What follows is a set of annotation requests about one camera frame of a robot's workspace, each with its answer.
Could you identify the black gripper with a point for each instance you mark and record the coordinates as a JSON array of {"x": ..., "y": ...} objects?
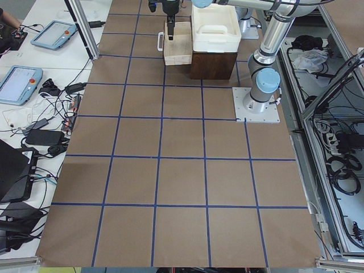
[{"x": 170, "y": 8}]

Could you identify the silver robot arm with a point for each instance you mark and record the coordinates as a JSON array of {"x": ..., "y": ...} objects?
[{"x": 266, "y": 80}]

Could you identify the dark brown drawer cabinet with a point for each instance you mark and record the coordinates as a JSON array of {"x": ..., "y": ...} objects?
[{"x": 212, "y": 66}]

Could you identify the white plastic tray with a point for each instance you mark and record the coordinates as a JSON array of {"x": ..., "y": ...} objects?
[{"x": 215, "y": 29}]

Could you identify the blue teach pendant far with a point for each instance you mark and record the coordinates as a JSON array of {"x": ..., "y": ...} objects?
[{"x": 54, "y": 35}]

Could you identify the blue teach pendant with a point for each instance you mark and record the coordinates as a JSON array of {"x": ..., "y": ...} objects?
[
  {"x": 54, "y": 35},
  {"x": 19, "y": 84}
]

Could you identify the white cloth bundle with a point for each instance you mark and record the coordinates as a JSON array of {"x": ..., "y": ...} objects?
[{"x": 311, "y": 61}]

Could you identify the blue teach pendant near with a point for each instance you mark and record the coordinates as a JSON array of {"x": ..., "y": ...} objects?
[{"x": 19, "y": 84}]

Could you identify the black power adapter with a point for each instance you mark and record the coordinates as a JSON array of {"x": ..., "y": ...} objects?
[{"x": 44, "y": 137}]

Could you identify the black laptop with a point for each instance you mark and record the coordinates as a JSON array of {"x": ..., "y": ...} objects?
[{"x": 17, "y": 167}]

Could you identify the wooden drawer with white handle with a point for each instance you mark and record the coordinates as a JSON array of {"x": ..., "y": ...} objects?
[{"x": 179, "y": 50}]

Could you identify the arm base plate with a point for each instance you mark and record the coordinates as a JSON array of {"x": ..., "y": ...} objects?
[
  {"x": 248, "y": 28},
  {"x": 250, "y": 111}
]

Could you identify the aluminium frame post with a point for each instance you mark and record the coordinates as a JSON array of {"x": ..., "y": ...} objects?
[{"x": 79, "y": 18}]

